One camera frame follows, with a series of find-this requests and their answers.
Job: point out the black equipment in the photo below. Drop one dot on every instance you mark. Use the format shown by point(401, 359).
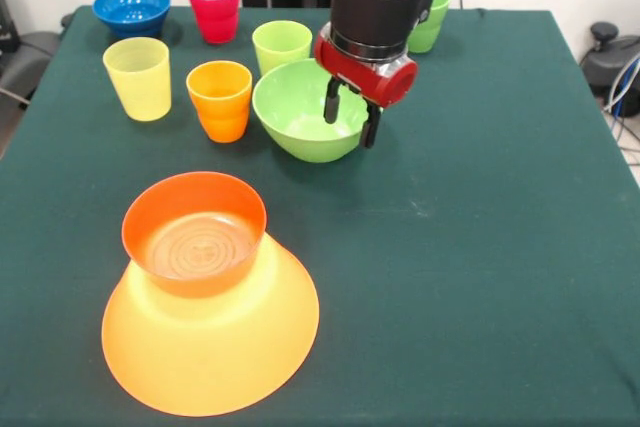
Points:
point(6, 17)

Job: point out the orange cup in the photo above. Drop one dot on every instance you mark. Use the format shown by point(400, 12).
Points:
point(220, 107)

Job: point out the pink cup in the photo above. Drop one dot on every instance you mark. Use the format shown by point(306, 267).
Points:
point(215, 12)

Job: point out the yellow cup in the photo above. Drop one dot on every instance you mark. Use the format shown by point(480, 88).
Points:
point(140, 82)

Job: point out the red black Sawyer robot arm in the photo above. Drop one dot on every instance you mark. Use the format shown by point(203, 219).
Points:
point(375, 7)

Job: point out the large orange bowl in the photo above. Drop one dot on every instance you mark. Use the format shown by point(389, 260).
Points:
point(210, 347)

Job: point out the dark green tablecloth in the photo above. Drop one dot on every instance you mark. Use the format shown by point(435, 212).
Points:
point(450, 272)

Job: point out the lime cup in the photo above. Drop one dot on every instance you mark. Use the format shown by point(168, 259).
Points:
point(280, 47)

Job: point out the red-orange bowl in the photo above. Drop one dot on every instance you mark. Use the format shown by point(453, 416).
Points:
point(195, 247)

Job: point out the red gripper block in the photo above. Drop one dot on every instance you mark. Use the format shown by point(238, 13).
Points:
point(380, 79)

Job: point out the green cup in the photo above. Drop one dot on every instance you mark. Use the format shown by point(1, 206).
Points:
point(430, 32)

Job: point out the green bowl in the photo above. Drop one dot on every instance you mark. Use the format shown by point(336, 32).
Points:
point(290, 107)

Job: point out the blue bowl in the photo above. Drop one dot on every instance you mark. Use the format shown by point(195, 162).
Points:
point(130, 12)

